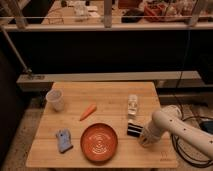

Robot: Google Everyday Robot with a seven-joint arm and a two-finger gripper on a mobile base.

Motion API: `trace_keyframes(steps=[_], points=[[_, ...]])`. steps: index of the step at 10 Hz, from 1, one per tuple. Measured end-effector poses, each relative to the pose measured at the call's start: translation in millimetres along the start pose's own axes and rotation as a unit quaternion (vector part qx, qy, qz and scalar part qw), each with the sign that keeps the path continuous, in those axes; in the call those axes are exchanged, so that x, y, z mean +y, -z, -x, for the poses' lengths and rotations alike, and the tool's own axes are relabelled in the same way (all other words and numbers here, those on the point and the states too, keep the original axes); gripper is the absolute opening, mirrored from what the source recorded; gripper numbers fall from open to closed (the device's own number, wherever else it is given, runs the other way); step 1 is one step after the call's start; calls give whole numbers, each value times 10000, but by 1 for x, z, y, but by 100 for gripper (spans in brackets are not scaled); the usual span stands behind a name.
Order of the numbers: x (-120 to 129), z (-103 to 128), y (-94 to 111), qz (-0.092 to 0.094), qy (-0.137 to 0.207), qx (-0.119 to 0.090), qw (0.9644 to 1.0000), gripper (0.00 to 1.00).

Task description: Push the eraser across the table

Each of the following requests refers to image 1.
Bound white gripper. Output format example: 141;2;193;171
138;126;161;147

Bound black white striped eraser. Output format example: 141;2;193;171
127;123;143;137

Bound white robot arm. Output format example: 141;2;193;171
139;105;213;160

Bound orange round plate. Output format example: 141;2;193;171
80;123;118;163

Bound orange carrot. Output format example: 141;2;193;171
80;104;97;121

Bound blue sponge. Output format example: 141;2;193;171
56;129;73;153

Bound translucent plastic cup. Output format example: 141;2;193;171
46;89;64;112

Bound black cables on floor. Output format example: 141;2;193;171
170;99;213;169

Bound metal frame rail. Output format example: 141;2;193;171
0;21;213;33

